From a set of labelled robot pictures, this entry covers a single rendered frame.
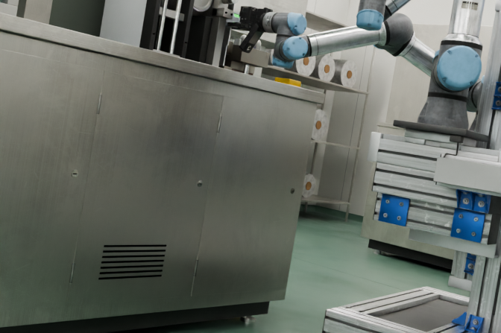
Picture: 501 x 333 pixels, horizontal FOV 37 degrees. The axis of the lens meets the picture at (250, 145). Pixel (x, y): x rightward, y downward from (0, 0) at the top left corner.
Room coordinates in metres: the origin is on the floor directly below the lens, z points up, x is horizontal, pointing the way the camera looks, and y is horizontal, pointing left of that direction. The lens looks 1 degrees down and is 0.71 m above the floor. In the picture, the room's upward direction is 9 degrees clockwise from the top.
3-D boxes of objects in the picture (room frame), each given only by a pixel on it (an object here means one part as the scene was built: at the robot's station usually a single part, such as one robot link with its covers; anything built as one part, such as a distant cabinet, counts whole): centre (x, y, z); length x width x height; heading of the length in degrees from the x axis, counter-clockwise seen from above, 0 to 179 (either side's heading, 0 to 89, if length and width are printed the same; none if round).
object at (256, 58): (3.06, 0.19, 1.00); 0.40 x 0.16 x 0.06; 49
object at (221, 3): (2.76, 0.18, 1.05); 0.06 x 0.05 x 0.31; 49
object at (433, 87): (2.27, -0.56, 0.98); 0.13 x 0.12 x 0.14; 172
